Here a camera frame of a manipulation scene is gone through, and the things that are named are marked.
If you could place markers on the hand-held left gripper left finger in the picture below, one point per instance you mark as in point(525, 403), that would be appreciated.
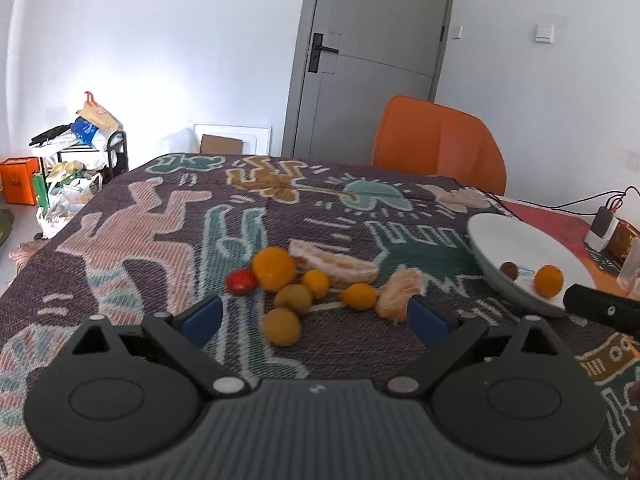
point(202, 321)

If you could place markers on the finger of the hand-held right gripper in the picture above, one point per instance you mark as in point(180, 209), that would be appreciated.
point(595, 305)

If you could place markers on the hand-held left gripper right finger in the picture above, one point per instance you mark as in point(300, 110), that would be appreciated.
point(427, 323)

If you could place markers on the short peeled pomelo segment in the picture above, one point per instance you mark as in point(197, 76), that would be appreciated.
point(400, 292)

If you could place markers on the small orange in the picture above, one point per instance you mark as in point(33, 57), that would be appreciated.
point(548, 281)
point(315, 284)
point(359, 296)

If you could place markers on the small red fruit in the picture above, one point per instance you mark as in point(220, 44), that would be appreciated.
point(241, 282)

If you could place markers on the yellow round fruit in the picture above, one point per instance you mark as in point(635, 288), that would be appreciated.
point(281, 326)

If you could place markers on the large orange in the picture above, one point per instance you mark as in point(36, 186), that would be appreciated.
point(273, 269)

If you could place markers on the small brown fruit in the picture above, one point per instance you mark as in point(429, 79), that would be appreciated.
point(509, 270)

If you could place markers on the brown kiwi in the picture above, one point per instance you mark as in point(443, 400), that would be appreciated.
point(293, 299)

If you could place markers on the white plate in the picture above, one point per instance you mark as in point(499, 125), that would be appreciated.
point(510, 240)

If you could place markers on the long peeled pomelo segment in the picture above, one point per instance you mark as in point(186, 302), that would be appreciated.
point(332, 265)

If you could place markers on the clear plastic container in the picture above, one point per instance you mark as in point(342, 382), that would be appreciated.
point(631, 272)

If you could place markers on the brown box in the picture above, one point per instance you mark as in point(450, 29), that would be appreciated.
point(625, 240)

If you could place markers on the printed woven blanket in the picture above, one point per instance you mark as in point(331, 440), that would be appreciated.
point(150, 260)

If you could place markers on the black charger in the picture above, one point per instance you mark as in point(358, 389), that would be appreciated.
point(604, 220)

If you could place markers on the cardboard box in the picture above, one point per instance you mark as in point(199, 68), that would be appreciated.
point(221, 144)

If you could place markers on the orange chair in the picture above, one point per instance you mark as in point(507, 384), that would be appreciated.
point(435, 145)

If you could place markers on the black utility cart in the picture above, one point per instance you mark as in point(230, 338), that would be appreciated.
point(117, 157)

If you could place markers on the white framed board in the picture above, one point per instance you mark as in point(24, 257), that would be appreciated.
point(257, 135)

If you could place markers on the green box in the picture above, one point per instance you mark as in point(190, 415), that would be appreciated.
point(40, 191)

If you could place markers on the green floor mat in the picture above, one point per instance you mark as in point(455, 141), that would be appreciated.
point(5, 227)

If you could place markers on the blue plastic bag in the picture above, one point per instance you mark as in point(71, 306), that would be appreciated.
point(84, 131)

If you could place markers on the orange box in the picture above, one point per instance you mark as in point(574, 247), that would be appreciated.
point(19, 180)

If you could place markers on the brown paper bag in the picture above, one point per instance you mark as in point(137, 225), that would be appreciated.
point(97, 112)

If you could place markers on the black flat item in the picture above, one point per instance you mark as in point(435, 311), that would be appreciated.
point(50, 135)

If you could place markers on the grey door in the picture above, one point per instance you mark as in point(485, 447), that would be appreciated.
point(380, 20)

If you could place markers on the white light switch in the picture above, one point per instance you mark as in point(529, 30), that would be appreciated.
point(457, 32)
point(544, 33)

